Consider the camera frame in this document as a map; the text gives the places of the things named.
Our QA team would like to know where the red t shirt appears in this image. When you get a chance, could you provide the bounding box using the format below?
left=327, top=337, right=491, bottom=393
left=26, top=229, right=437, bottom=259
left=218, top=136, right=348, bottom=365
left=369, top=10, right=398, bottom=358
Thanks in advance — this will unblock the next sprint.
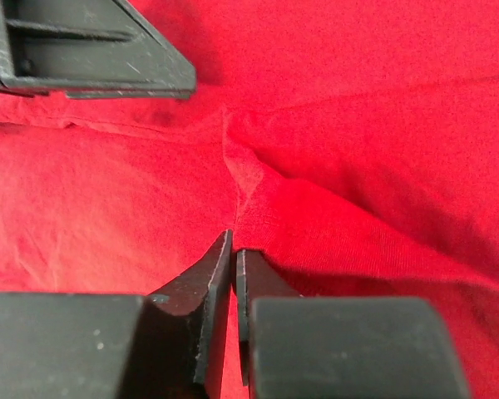
left=0, top=1, right=499, bottom=398

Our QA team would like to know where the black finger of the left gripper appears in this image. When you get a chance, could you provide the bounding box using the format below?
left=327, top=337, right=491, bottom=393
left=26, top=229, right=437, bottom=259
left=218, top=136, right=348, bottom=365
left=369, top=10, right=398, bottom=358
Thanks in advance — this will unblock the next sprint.
left=0, top=0, right=196, bottom=99

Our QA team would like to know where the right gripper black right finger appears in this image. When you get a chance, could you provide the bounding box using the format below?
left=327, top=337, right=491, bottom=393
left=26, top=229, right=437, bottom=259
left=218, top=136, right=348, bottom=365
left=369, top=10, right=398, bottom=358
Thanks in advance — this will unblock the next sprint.
left=235, top=249, right=302, bottom=387

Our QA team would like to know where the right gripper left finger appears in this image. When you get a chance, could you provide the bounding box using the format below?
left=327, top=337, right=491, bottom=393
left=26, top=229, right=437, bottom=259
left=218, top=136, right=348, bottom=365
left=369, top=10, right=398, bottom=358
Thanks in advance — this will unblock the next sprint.
left=148, top=230, right=232, bottom=398

